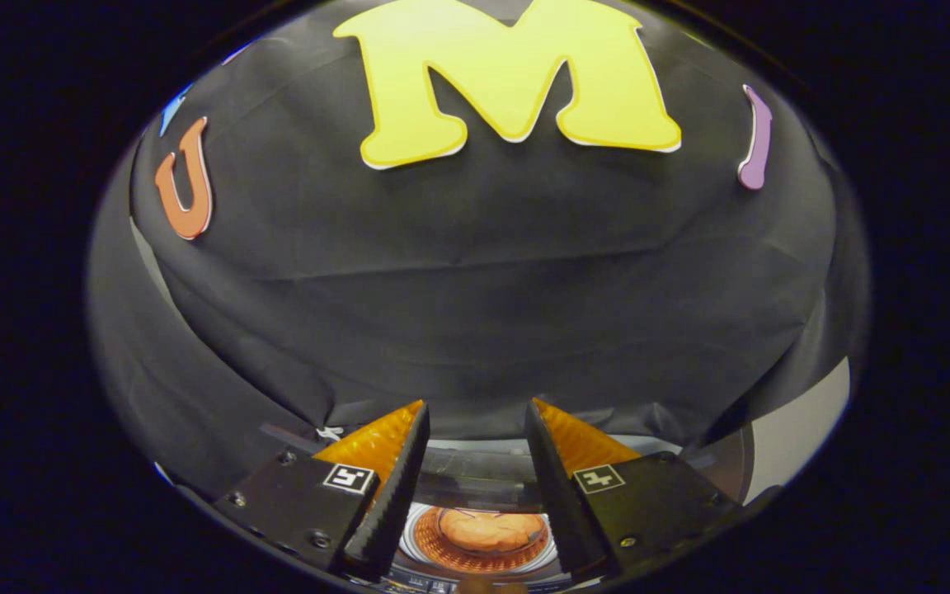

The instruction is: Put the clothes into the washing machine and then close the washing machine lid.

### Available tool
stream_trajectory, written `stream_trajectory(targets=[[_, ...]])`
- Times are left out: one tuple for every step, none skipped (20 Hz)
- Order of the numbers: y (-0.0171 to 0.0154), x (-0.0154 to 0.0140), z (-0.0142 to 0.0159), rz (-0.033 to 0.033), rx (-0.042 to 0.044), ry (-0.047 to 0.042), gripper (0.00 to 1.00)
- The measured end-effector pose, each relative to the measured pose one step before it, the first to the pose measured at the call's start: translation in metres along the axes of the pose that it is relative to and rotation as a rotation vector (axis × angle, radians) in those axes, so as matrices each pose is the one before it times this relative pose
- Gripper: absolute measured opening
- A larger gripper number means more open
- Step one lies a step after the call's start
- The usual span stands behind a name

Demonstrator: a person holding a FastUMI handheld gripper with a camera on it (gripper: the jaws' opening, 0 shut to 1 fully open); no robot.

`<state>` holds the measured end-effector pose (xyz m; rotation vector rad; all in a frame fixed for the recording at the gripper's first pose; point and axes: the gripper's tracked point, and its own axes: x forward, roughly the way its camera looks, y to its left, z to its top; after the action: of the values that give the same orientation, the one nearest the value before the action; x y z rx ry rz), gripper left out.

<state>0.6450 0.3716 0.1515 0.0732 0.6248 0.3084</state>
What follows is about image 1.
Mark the black backdrop cloth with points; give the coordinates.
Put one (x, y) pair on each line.
(483, 289)

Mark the orange polo shirt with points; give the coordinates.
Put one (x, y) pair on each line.
(491, 530)

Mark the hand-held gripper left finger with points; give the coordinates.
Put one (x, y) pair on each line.
(392, 495)

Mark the beige cabinet with dark top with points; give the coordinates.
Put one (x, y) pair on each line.
(805, 421)

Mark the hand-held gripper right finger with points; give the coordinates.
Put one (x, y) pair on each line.
(557, 503)

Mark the grey washing machine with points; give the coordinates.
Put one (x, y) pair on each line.
(475, 561)

